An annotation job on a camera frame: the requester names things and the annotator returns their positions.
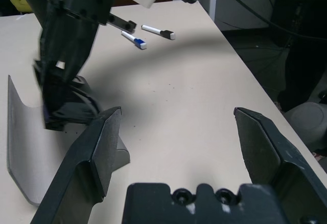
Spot white marker black cap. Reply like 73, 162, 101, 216
141, 24, 177, 41

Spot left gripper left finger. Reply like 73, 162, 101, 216
32, 106, 122, 224

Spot black sunglasses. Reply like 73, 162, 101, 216
33, 60, 102, 132

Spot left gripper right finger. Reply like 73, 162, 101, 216
233, 107, 327, 224

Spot white marker blue cap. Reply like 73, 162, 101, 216
121, 30, 148, 51

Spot grey glasses case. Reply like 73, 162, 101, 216
7, 75, 132, 207

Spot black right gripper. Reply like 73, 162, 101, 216
5, 0, 138, 81

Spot black box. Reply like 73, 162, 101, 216
270, 0, 314, 48

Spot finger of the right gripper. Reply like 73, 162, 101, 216
40, 27, 67, 130

